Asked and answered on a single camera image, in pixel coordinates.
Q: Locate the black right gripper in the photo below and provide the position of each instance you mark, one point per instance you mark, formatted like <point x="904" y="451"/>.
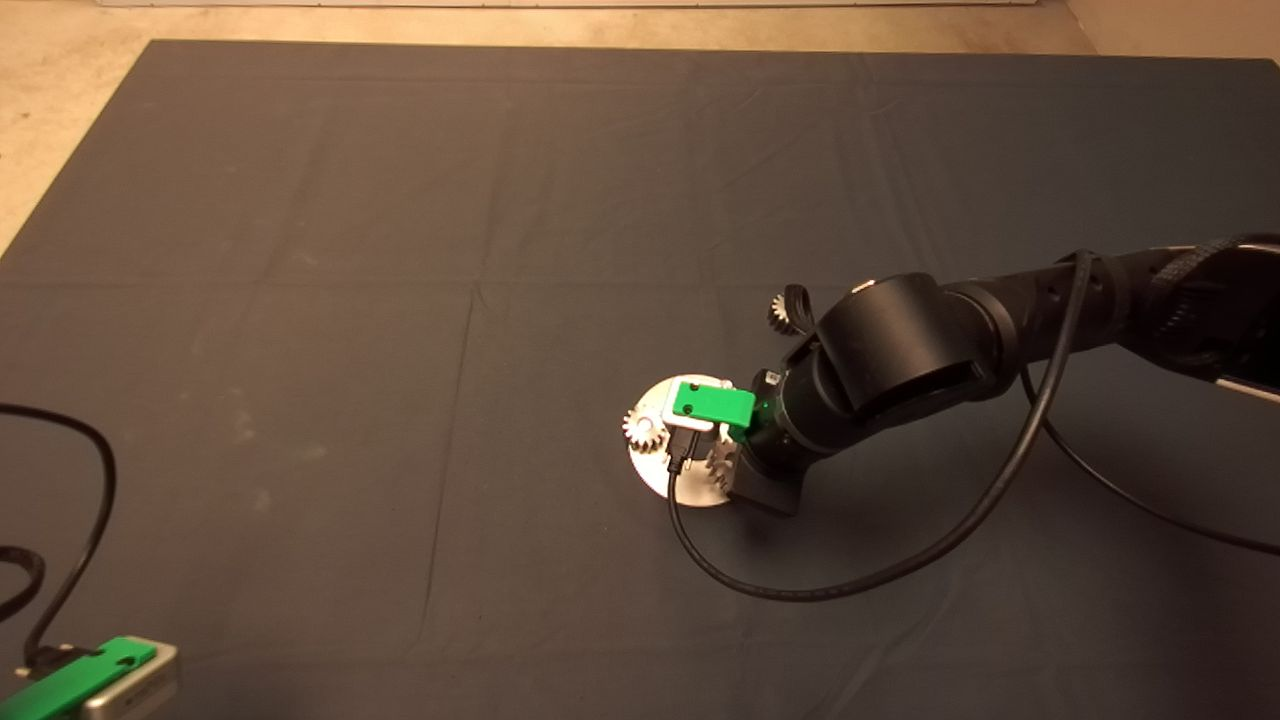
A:
<point x="772" y="488"/>

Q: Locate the small steel planetary gear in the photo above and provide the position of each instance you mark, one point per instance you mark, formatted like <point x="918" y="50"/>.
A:
<point x="777" y="312"/>
<point x="642" y="430"/>
<point x="720" y="464"/>

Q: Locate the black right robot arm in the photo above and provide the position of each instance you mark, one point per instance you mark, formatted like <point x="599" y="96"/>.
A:
<point x="900" y="345"/>

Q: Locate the round metal carrier plate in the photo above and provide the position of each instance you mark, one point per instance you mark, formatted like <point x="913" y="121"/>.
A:
<point x="650" y="470"/>

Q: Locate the dark grey table cloth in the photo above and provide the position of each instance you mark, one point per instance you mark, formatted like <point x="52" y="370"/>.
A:
<point x="400" y="200"/>

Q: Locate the green right camera mount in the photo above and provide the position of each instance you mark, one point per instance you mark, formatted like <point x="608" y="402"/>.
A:
<point x="715" y="402"/>

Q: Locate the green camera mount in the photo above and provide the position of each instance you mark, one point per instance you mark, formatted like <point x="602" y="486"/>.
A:
<point x="70" y="682"/>
<point x="715" y="402"/>

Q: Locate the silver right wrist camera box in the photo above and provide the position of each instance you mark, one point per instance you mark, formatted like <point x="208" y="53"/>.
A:
<point x="682" y="422"/>

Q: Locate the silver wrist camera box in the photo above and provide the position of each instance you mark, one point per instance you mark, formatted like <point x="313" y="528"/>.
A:
<point x="148" y="688"/>
<point x="682" y="422"/>

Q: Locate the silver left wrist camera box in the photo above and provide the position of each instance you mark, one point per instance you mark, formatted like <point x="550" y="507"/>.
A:
<point x="148" y="688"/>

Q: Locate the green left camera mount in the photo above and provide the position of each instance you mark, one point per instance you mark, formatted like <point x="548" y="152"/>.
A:
<point x="70" y="682"/>

